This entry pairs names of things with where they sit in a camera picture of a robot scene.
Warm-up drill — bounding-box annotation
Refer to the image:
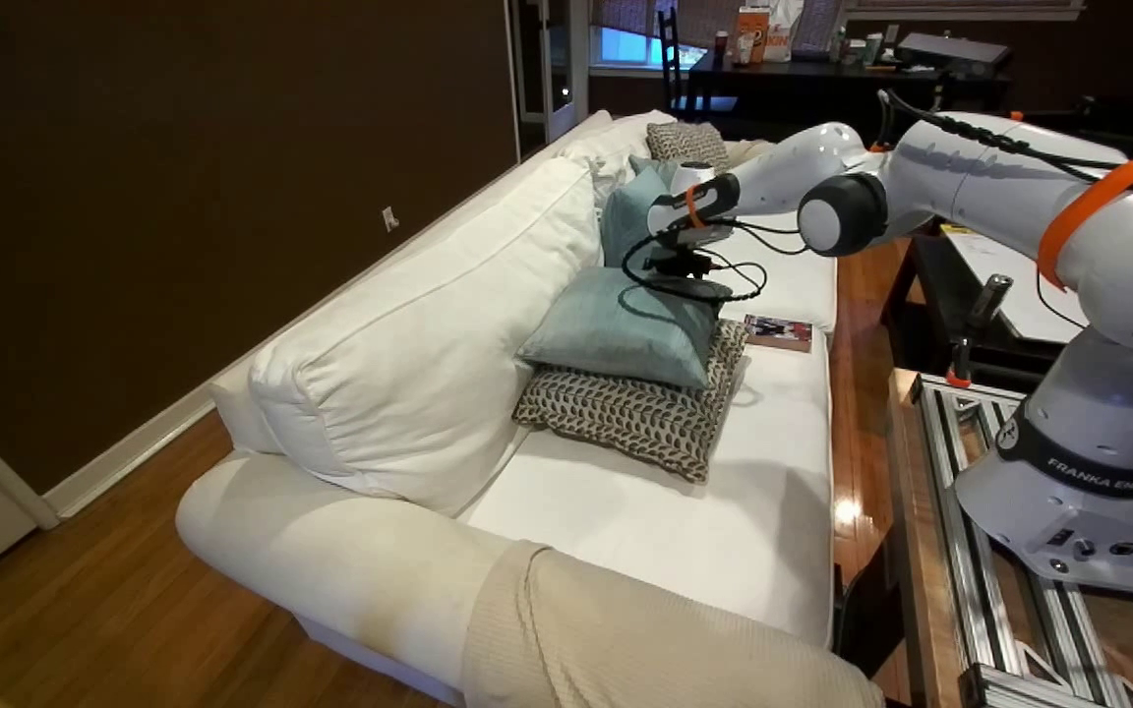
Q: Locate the large black white patterned pillow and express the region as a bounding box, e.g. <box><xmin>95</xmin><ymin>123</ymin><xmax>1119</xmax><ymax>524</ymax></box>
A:
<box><xmin>508</xmin><ymin>317</ymin><xmax>751</xmax><ymax>482</ymax></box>

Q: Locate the black metal floor stand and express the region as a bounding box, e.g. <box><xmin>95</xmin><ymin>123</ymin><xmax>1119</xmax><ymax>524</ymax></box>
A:
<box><xmin>877</xmin><ymin>229</ymin><xmax>1074</xmax><ymax>393</ymax></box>

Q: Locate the white baseboard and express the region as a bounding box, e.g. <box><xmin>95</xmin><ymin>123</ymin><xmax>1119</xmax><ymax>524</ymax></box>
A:
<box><xmin>40</xmin><ymin>386</ymin><xmax>230</xmax><ymax>524</ymax></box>

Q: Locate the bright window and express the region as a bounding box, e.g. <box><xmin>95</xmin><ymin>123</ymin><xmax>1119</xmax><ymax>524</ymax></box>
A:
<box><xmin>590</xmin><ymin>19</ymin><xmax>676</xmax><ymax>72</ymax></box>

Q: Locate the large white back cushion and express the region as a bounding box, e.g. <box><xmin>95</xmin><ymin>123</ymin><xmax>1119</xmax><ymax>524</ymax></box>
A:
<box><xmin>242</xmin><ymin>152</ymin><xmax>611</xmax><ymax>517</ymax></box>

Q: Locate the small white back cushion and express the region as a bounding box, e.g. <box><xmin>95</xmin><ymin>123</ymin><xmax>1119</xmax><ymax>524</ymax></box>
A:
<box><xmin>562</xmin><ymin>107</ymin><xmax>676</xmax><ymax>203</ymax></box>

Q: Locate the dark wooden chair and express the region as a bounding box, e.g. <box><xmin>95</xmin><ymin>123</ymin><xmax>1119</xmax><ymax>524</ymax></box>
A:
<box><xmin>653</xmin><ymin>7</ymin><xmax>729</xmax><ymax>117</ymax></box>

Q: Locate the grey flat device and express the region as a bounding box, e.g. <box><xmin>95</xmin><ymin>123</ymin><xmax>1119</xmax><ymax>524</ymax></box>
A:
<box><xmin>895</xmin><ymin>28</ymin><xmax>1015</xmax><ymax>72</ymax></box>

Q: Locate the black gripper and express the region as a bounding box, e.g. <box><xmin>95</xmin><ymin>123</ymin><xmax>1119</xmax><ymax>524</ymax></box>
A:
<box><xmin>650</xmin><ymin>230</ymin><xmax>734</xmax><ymax>308</ymax></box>

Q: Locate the white floor mat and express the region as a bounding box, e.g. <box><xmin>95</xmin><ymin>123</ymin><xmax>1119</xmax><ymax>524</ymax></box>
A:
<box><xmin>941</xmin><ymin>229</ymin><xmax>1092</xmax><ymax>346</ymax></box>

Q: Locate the small upright teal pillow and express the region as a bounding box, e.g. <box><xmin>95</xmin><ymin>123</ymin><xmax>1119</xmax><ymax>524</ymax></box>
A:
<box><xmin>598</xmin><ymin>166</ymin><xmax>684</xmax><ymax>275</ymax></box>

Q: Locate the large flat teal pillow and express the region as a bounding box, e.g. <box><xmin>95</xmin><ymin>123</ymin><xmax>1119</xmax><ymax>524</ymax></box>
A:
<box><xmin>518</xmin><ymin>263</ymin><xmax>734</xmax><ymax>388</ymax></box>

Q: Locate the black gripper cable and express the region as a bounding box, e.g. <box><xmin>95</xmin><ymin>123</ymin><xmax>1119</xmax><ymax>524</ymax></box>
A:
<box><xmin>616</xmin><ymin>213</ymin><xmax>813</xmax><ymax>327</ymax></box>

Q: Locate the orange white box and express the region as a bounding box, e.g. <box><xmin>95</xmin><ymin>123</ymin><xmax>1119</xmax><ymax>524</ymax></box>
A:
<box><xmin>733</xmin><ymin>0</ymin><xmax>806</xmax><ymax>68</ymax></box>

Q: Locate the white fabric sofa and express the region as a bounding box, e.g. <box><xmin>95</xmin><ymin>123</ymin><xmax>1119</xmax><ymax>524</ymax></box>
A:
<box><xmin>174</xmin><ymin>107</ymin><xmax>885</xmax><ymax>708</ymax></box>

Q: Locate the white door frame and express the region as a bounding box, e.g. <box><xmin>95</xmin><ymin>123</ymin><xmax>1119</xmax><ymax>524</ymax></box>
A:
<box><xmin>501</xmin><ymin>0</ymin><xmax>598</xmax><ymax>158</ymax></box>

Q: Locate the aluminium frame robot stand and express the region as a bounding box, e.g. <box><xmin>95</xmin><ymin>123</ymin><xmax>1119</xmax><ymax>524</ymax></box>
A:
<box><xmin>914</xmin><ymin>370</ymin><xmax>1133</xmax><ymax>708</ymax></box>

